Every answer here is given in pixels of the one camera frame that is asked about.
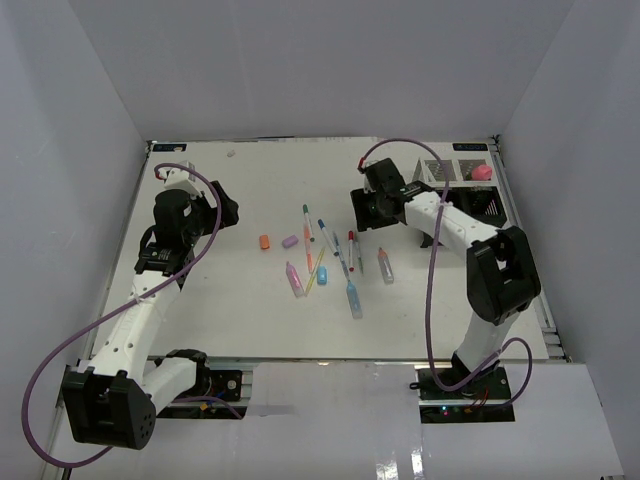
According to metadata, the red capped marker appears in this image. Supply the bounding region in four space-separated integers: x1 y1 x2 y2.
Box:
348 230 355 272

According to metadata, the blue capped marker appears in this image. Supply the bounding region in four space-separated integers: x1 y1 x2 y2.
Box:
317 219 339 257

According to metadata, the green capped marker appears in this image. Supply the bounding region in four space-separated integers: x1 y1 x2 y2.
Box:
302 203 315 242

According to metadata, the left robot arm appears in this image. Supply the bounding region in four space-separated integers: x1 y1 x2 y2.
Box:
62 182 239 450

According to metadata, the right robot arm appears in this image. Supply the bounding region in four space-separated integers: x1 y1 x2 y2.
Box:
351 158 541 399

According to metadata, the orange stubby highlighter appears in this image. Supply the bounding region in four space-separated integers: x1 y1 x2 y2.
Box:
378 247 394 285

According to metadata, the purple highlighter cap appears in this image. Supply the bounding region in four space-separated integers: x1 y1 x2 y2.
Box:
281 235 299 249

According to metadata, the blue highlighter cap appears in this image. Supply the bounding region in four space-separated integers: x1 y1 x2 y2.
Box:
316 265 328 285

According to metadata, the left blue table label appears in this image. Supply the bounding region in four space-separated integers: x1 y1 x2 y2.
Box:
152 143 187 152

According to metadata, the blue table label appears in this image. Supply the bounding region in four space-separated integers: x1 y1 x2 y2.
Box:
152 143 187 152
452 143 488 152

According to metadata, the pink stubby highlighter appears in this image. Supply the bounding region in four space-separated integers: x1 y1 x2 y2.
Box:
285 261 305 298

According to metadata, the blue stubby highlighter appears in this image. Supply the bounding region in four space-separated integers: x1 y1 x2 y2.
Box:
346 280 363 319

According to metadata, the white mesh organizer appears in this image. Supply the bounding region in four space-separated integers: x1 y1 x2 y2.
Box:
411 155 499 188

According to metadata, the yellow slim highlighter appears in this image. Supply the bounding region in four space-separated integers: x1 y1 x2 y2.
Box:
305 247 326 296

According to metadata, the right blue table label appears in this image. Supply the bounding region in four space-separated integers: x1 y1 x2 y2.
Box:
452 143 488 152

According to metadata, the black mesh organizer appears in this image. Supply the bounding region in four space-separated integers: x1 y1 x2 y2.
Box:
446 187 507 228

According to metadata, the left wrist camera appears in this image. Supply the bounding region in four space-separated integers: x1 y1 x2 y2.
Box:
156 161 201 196

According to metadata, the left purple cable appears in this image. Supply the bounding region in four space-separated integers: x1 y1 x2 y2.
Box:
20 163 246 467

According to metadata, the purple cable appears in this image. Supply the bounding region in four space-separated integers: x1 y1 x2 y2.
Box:
20 163 246 467
362 137 531 409

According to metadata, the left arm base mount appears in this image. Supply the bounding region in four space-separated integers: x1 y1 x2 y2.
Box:
158 370 250 420

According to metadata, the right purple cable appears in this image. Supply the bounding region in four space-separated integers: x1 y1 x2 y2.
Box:
362 137 531 409

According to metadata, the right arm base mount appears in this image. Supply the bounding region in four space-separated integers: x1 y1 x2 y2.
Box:
409 367 516 425

